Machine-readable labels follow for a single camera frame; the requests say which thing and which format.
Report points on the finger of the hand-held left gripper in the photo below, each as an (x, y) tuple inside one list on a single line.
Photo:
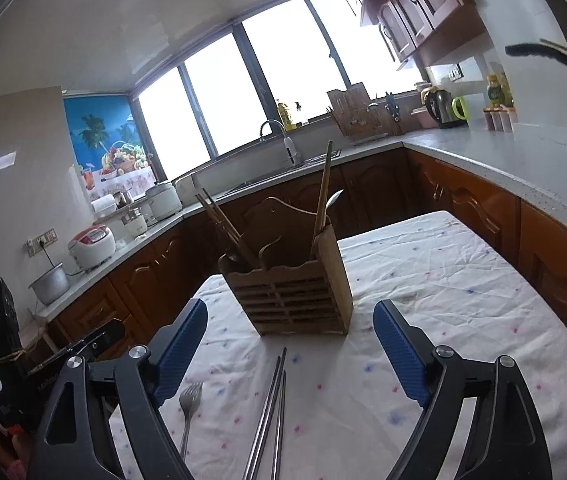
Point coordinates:
[(108, 332)]

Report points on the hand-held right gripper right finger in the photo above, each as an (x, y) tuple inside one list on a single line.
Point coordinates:
[(398, 345)]

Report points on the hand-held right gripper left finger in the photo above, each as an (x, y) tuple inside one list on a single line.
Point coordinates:
[(183, 345)]

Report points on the wooden utensil holder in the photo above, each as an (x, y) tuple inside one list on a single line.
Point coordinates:
[(288, 300)]

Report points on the metal spoon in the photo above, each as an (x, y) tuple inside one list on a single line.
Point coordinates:
[(334, 200)]

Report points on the metal fork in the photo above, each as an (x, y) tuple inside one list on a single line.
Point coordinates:
[(191, 402)]

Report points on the metal pot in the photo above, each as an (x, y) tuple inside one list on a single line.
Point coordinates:
[(50, 287)]

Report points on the white floral tablecloth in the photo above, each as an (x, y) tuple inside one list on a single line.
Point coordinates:
[(413, 270)]

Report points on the red and white rice cooker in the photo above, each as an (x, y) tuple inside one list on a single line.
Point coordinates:
[(90, 250)]

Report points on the large white rice cooker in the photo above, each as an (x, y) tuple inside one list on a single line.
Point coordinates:
[(163, 202)]

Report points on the brown wooden base cabinets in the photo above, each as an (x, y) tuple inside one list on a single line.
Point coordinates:
[(463, 200)]

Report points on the chrome kitchen faucet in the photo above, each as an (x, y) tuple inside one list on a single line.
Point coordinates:
[(292, 152)]

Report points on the pink plastic box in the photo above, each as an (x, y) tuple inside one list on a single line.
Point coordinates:
[(422, 119)]

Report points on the grey kitchen countertop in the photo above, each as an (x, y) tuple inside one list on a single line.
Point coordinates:
[(513, 145)]

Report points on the dark electric kettle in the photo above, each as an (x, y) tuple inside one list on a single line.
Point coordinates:
[(441, 110)]

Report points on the green plastic cup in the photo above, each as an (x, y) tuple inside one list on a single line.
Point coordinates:
[(459, 108)]

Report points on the spice jar set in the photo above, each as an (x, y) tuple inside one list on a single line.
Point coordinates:
[(499, 120)]

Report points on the wooden cutting board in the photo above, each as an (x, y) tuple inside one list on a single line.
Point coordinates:
[(348, 102)]

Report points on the yellow dish soap bottle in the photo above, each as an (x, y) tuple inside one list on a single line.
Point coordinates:
[(283, 115)]

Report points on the yellow oil bottle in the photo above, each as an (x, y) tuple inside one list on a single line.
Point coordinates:
[(495, 92)]

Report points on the kitchen window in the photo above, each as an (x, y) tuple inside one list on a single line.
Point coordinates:
[(273, 70)]

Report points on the wall outlet strip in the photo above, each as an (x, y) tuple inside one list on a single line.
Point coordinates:
[(45, 239)]

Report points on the beach wall poster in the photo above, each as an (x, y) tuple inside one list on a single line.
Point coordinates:
[(98, 125)]

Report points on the small wall socket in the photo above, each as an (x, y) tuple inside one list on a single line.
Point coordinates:
[(456, 72)]

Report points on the brown wooden wall cabinets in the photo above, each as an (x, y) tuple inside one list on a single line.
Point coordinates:
[(413, 5)]

